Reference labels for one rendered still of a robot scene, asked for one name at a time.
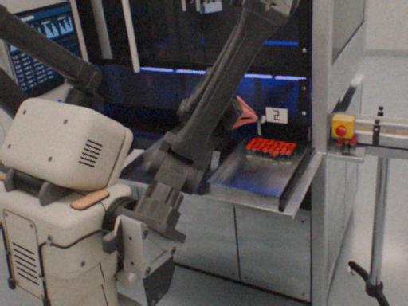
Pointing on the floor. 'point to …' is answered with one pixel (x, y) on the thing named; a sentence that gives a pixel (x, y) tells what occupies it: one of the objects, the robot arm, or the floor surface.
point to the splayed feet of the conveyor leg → (367, 283)
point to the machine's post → (319, 203)
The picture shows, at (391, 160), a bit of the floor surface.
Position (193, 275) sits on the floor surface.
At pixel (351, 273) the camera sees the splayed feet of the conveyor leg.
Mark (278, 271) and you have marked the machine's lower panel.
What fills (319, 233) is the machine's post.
